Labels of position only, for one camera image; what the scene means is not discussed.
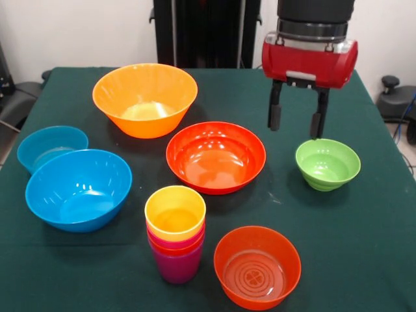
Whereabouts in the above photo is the green plastic bowl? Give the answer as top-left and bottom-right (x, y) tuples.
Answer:
(294, 138), (362, 192)

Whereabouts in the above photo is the dark green table cloth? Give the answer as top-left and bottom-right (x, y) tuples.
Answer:
(0, 66), (416, 312)

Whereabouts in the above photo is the yellow plastic cup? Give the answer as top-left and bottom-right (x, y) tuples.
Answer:
(144, 185), (207, 242)

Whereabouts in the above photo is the orange-red plastic cup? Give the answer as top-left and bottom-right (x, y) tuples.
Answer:
(147, 233), (205, 257)

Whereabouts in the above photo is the large orange plastic bowl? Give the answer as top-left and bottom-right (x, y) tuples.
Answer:
(92, 63), (199, 140)

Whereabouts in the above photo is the small blue plastic bowl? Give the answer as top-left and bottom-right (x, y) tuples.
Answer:
(16, 125), (90, 176)

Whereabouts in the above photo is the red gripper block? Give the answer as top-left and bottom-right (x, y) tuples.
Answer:
(261, 31), (359, 140)

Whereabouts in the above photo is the large blue plastic bowl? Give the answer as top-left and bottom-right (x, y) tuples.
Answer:
(25, 149), (133, 233)

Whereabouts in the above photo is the magenta-red plastic cup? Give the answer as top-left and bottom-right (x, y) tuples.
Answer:
(146, 224), (206, 250)

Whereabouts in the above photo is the wide orange-red shallow bowl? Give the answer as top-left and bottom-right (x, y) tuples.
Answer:
(165, 121), (267, 196)

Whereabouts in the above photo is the small orange-red ringed bowl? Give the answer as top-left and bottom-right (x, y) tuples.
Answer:
(213, 226), (302, 311)

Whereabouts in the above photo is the black rounded floor base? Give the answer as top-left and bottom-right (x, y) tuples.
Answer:
(376, 75), (416, 146)
(0, 81), (43, 129)

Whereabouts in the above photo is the blue cable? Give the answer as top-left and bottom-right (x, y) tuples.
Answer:
(393, 94), (416, 144)

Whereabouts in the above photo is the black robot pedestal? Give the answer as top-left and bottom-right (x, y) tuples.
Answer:
(149, 0), (264, 70)

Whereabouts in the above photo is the purple plastic cup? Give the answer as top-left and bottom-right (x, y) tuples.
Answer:
(148, 242), (205, 285)

